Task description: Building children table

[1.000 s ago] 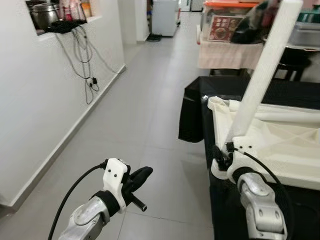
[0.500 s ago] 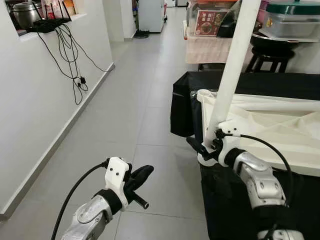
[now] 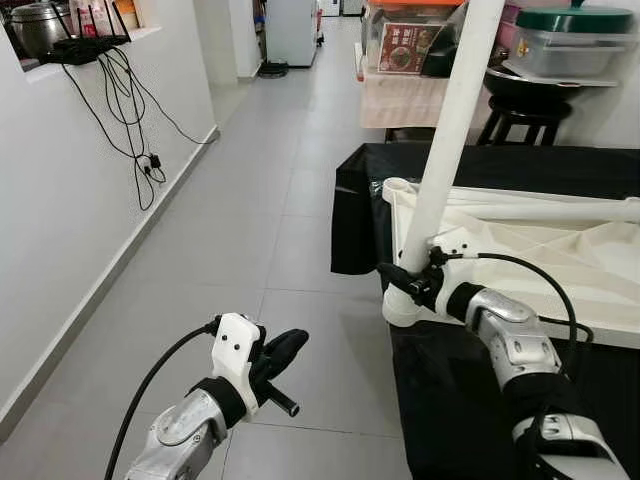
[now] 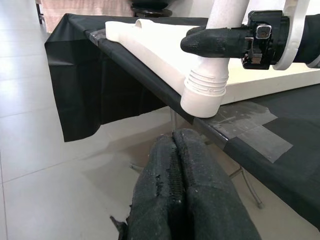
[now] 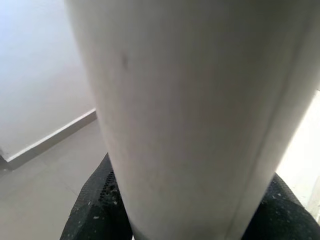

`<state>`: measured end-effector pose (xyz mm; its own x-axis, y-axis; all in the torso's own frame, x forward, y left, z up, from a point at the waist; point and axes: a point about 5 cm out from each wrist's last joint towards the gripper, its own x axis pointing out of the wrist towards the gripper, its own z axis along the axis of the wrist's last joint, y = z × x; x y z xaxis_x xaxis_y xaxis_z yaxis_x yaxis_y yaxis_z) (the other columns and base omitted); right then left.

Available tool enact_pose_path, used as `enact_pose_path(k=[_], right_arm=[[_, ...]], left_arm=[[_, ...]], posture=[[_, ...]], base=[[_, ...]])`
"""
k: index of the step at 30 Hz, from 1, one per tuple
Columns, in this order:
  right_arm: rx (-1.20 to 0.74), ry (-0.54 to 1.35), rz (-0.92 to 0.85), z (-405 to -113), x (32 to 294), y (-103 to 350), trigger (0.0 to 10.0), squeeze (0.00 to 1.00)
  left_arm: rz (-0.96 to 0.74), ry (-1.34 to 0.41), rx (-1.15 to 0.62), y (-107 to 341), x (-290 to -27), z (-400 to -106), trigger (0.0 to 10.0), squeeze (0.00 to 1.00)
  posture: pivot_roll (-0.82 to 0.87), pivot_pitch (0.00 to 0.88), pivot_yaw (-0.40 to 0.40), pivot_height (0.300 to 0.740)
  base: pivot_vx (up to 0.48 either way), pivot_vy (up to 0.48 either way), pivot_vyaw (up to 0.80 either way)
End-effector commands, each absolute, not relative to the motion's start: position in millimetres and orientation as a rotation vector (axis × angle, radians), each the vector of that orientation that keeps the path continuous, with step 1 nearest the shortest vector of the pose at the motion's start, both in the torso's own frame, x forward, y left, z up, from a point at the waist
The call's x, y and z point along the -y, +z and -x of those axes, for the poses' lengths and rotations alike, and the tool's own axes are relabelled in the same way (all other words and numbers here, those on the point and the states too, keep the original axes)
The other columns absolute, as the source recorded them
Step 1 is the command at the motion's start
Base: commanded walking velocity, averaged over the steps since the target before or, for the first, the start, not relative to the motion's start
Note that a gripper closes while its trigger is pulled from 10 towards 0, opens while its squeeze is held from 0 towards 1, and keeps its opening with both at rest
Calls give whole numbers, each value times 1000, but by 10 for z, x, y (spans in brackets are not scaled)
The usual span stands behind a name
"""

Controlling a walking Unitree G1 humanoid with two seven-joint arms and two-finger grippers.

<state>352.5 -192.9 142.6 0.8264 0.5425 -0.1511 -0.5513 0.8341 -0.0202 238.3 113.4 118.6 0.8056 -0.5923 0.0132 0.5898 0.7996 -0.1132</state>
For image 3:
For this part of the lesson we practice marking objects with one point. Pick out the black table cloth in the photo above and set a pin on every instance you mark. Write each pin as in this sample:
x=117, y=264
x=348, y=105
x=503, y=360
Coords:
x=360, y=210

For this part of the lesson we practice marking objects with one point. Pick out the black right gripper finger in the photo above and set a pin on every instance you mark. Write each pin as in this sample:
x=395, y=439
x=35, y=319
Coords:
x=408, y=283

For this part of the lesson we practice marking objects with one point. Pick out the pink checked cloth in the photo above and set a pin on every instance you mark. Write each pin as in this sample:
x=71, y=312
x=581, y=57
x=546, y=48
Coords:
x=400, y=100

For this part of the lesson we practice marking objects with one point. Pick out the cream plastic table top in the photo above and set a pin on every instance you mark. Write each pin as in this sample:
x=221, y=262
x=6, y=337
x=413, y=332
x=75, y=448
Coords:
x=590, y=270

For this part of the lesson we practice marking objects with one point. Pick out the orange object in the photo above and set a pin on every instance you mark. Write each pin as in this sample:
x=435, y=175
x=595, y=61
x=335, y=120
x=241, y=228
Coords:
x=125, y=12

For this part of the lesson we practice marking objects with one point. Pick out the clear plastic storage box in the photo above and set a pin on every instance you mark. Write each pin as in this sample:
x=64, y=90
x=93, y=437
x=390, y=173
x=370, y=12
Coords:
x=575, y=55

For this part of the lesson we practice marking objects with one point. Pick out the white fridge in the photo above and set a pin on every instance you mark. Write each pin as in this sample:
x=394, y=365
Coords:
x=292, y=30

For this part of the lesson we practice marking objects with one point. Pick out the black wok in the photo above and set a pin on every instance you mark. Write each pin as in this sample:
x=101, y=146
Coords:
x=540, y=92

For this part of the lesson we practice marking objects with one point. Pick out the silver cooking pot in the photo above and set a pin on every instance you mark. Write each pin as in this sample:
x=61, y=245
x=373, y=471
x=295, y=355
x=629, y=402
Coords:
x=38, y=30

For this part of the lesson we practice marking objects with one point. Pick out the black plastic bag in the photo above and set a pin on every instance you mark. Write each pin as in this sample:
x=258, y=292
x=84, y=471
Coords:
x=432, y=60

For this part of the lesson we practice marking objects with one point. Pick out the pink snack packet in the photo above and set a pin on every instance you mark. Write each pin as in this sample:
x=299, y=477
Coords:
x=95, y=15

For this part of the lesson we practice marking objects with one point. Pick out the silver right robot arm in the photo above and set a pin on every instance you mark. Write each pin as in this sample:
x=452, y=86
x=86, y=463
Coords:
x=515, y=335

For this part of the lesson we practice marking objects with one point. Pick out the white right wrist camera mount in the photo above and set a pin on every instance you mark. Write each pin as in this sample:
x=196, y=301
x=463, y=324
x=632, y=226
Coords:
x=452, y=245

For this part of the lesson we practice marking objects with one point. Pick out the black round stool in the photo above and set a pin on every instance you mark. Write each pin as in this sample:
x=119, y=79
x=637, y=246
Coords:
x=525, y=108

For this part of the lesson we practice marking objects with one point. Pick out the clear box with orange lid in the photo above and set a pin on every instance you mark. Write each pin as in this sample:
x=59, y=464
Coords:
x=405, y=50

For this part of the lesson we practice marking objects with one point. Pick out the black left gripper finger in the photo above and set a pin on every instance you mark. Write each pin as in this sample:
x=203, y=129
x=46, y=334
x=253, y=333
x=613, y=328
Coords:
x=292, y=358
x=278, y=345

